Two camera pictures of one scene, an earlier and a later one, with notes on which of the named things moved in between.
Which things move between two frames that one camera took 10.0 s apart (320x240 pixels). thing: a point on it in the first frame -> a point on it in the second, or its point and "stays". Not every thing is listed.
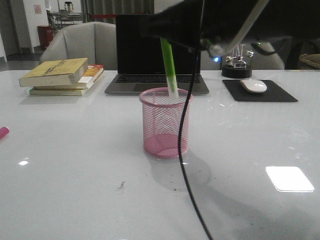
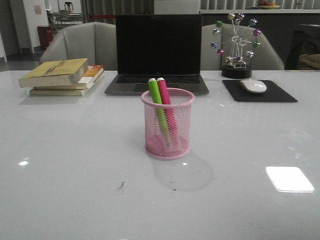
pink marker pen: x=4 y=131 -> x=166 y=99
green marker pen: x=169 y=69 -> x=155 y=93
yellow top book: x=57 y=72 stays
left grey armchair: x=96 y=41 stays
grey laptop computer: x=140 y=61 stays
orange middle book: x=92 y=73 stays
